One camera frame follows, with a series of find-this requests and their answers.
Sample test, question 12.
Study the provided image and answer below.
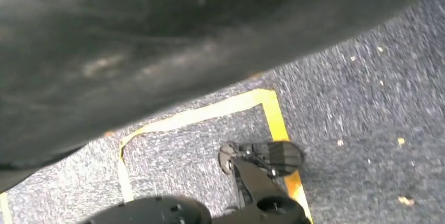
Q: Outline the yellow floor tape square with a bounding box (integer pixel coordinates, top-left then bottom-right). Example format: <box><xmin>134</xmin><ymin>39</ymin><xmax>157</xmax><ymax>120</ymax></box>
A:
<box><xmin>116</xmin><ymin>88</ymin><xmax>314</xmax><ymax>224</ymax></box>

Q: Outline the black robot leg with foot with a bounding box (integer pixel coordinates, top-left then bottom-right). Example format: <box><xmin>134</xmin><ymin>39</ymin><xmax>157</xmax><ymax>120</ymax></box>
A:
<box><xmin>212</xmin><ymin>141</ymin><xmax>313</xmax><ymax>224</ymax></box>

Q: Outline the black rounded robot housing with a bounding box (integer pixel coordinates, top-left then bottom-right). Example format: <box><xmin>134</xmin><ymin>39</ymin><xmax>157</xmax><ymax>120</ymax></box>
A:
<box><xmin>79</xmin><ymin>196</ymin><xmax>213</xmax><ymax>224</ymax></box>

